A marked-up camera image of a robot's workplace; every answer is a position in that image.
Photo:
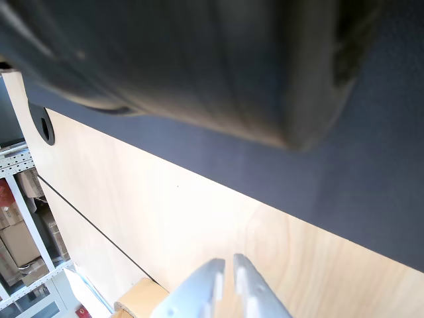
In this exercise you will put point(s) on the grey metal storage shelf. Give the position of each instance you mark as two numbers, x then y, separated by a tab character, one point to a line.
16	159

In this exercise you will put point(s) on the dark mat with WOWROBO print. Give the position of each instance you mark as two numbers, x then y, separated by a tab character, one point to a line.
364	198

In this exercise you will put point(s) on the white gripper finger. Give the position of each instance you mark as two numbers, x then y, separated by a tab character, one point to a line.
255	298
195	291

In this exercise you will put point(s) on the brown cardboard carton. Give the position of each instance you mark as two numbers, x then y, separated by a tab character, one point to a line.
28	182
20	242
53	232

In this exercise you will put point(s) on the white paper stack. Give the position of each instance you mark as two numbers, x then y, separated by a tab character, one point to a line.
79	285

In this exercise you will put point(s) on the brown packing tape roll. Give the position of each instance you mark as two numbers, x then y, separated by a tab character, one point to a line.
142	298

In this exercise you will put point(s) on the red printed carton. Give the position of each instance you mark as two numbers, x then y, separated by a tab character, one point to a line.
8	198

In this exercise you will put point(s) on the black leather dress shoe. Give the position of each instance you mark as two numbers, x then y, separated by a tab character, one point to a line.
182	59

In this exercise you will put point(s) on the small red object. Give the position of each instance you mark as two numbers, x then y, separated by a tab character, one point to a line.
83	313

